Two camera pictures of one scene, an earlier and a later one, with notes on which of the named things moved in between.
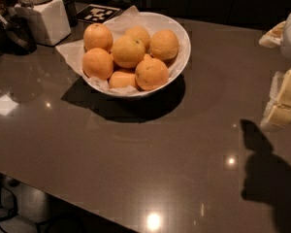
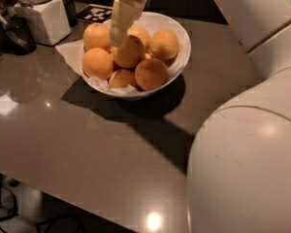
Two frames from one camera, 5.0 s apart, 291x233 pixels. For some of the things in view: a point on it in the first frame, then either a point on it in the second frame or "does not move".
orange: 128,50 does not move
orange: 164,45 does not move
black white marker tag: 96,14 does not move
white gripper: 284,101 to 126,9
